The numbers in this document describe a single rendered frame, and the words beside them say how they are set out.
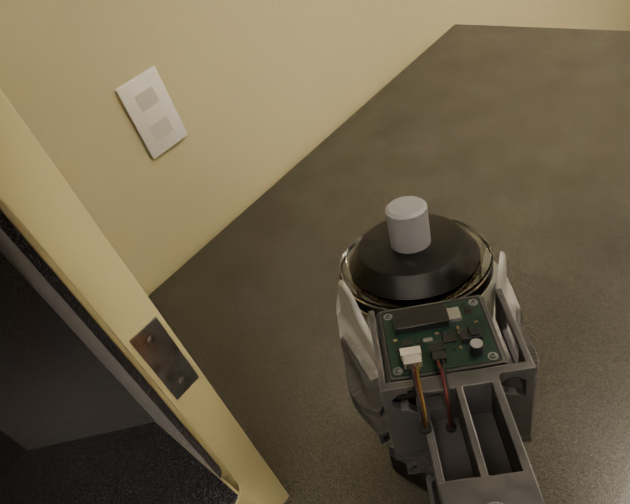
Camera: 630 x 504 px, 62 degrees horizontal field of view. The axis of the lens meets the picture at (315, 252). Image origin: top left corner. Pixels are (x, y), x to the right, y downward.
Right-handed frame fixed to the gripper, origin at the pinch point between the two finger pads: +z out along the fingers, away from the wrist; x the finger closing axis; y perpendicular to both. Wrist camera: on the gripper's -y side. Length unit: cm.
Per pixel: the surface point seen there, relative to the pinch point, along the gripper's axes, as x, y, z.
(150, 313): 17.3, 6.0, -4.4
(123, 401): 29.7, -12.0, 3.5
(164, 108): 29, 0, 46
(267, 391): 18.3, -23.2, 10.6
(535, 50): -36, -17, 78
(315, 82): 8, -10, 69
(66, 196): 17.7, 15.5, -4.9
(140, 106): 31, 2, 43
